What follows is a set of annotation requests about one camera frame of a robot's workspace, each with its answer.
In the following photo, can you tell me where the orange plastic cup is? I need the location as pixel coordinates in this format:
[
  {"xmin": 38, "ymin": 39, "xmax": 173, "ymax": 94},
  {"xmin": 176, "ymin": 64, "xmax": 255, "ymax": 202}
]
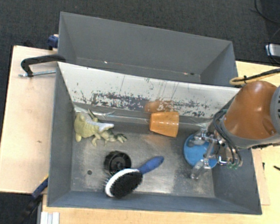
[{"xmin": 147, "ymin": 108, "xmax": 182, "ymax": 139}]

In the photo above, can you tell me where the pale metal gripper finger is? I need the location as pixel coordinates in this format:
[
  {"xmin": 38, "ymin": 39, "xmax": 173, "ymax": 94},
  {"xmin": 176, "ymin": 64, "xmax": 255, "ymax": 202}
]
[
  {"xmin": 202, "ymin": 158, "xmax": 213, "ymax": 172},
  {"xmin": 189, "ymin": 158, "xmax": 206, "ymax": 182}
]

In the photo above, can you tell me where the black round cap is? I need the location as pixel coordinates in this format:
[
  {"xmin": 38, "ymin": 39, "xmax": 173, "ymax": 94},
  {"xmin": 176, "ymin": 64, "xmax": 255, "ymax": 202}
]
[{"xmin": 102, "ymin": 149, "xmax": 134, "ymax": 177}]

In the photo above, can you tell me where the grey metal bin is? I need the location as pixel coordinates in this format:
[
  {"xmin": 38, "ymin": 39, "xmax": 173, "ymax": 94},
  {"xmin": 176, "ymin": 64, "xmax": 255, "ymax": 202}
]
[{"xmin": 38, "ymin": 11, "xmax": 280, "ymax": 224}]

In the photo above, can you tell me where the green toy dinosaur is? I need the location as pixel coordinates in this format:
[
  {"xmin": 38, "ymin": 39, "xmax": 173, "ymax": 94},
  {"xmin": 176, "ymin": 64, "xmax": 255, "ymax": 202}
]
[{"xmin": 71, "ymin": 107, "xmax": 131, "ymax": 151}]

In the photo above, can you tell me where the blue round lid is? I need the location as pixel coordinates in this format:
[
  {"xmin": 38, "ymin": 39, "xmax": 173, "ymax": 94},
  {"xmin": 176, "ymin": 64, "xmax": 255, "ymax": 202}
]
[{"xmin": 181, "ymin": 132, "xmax": 222, "ymax": 170}]

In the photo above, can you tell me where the blue-handled black bristle brush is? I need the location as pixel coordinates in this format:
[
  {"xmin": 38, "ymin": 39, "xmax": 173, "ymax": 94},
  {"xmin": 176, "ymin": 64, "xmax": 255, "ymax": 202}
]
[{"xmin": 103, "ymin": 150, "xmax": 165, "ymax": 204}]

